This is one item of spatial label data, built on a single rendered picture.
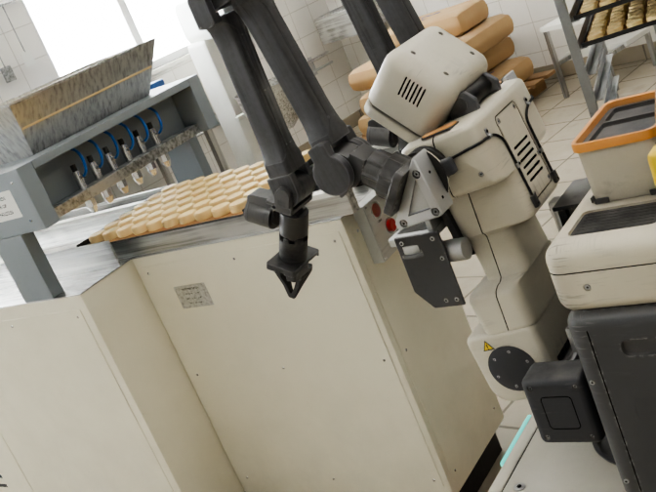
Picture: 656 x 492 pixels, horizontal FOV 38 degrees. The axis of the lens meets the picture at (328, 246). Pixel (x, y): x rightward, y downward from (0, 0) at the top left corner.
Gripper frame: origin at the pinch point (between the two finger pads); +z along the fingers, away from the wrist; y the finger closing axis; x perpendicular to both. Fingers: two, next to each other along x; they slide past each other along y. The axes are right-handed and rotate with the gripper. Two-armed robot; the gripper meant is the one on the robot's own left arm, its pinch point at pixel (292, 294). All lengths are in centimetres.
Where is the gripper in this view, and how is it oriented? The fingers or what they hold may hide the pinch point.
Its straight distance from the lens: 193.7
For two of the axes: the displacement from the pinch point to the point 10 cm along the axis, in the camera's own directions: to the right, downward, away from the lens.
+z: -0.4, 8.5, 5.2
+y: -5.0, 4.4, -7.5
